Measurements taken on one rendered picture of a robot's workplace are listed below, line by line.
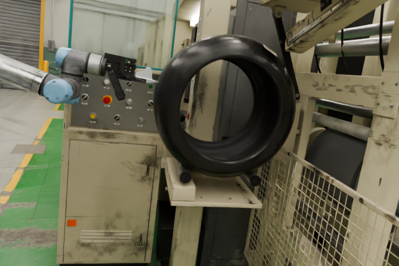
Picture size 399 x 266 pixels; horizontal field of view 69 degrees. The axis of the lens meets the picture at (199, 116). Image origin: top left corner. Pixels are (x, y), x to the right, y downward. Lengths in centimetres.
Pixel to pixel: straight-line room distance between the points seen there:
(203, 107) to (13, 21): 941
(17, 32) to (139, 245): 914
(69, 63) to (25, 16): 939
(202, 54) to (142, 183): 98
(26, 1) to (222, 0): 934
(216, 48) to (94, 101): 89
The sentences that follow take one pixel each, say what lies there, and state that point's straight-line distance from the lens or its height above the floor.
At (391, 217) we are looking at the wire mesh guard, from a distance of 92.
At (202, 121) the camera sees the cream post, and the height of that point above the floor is 105.
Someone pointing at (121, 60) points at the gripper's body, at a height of 130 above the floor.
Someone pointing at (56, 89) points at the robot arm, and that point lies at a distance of 97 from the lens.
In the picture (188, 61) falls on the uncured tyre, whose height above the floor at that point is 133.
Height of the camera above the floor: 130
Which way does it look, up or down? 9 degrees down
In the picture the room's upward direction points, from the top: 7 degrees clockwise
